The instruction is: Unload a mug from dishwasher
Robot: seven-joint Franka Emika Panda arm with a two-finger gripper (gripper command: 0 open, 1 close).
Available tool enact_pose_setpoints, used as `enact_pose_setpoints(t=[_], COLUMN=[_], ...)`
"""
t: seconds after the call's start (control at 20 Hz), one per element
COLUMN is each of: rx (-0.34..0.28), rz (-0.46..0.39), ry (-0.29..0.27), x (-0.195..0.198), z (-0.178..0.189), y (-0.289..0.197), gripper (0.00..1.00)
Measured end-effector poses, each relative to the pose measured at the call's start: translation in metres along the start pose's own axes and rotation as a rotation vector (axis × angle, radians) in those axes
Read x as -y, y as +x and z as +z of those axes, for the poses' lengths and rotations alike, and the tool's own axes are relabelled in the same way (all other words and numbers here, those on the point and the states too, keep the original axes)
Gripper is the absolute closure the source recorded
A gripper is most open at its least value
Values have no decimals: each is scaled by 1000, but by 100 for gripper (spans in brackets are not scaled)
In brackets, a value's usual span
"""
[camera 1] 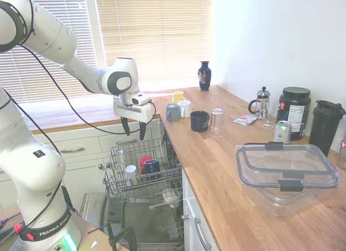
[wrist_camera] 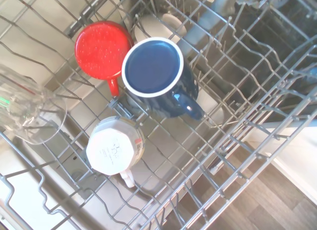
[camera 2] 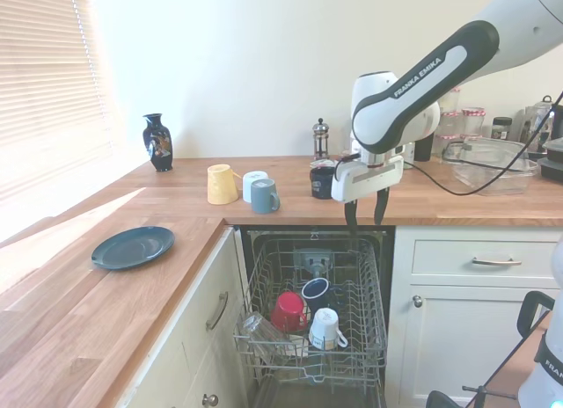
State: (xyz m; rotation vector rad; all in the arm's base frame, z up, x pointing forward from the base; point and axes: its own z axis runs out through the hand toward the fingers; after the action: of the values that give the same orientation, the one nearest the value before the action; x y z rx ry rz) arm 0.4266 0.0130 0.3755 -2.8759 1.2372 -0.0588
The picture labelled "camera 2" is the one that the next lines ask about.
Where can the glass jar red gingham lid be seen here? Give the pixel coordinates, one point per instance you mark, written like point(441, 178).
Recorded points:
point(473, 122)
point(446, 145)
point(453, 101)
point(451, 124)

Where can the clear plastic lidded container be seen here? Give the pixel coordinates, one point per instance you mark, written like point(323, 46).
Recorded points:
point(492, 170)

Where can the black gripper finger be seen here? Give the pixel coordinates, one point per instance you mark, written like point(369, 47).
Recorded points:
point(351, 212)
point(382, 203)

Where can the clear glass lying in rack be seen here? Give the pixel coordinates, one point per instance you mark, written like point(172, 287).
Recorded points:
point(259, 329)

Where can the white mug with print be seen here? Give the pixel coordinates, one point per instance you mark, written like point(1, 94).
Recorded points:
point(323, 329)

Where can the steel glass coffee maker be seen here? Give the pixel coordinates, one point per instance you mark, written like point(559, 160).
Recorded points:
point(538, 122)

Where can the grey mug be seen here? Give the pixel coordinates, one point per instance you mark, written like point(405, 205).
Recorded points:
point(262, 197)

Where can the dark teal plate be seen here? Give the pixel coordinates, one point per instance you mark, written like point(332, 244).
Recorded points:
point(132, 248)

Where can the round steel cabinet knob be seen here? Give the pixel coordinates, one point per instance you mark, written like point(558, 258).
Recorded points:
point(417, 300)

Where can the round bronze cabinet knob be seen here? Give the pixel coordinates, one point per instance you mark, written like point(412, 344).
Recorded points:
point(210, 400)

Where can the black shaker bottle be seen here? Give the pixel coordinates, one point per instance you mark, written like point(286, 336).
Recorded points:
point(424, 148)

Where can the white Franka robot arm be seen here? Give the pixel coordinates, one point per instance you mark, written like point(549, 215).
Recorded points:
point(418, 87)

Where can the spice jar black lid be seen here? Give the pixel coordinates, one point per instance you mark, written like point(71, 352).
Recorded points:
point(502, 128)

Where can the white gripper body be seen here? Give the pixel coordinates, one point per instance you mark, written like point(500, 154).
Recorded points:
point(369, 177)

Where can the beige window blind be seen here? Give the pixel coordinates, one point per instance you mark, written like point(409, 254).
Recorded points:
point(44, 96)

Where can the grey dishwasher spray hub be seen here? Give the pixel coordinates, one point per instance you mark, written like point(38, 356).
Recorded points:
point(312, 260)

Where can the black camera stand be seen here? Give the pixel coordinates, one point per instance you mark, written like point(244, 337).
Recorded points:
point(530, 311)

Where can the dark blue painted vase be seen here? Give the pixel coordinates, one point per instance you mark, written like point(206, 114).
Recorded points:
point(157, 144)

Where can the steel dishwasher door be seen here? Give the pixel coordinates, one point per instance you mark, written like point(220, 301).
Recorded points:
point(334, 399)

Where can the glass steel French press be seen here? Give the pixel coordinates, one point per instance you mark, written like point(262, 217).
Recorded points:
point(321, 140)

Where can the yellow mug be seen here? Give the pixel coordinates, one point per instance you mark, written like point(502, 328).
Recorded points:
point(222, 184)

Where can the navy blue mug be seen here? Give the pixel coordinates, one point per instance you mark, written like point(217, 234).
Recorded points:
point(316, 290)

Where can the red white sachet packets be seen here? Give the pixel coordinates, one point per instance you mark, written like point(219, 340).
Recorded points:
point(323, 162)

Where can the red mug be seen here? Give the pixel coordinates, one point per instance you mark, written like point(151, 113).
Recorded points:
point(288, 311)

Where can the dishwasher tub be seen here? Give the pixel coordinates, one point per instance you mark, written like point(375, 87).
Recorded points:
point(385, 267)

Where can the plain white mug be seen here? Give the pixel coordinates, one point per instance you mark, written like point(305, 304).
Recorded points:
point(247, 187)

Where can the black food container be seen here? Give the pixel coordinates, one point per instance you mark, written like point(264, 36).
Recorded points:
point(555, 147)
point(552, 169)

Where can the black mug with print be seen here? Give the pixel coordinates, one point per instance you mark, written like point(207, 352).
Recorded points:
point(320, 184)

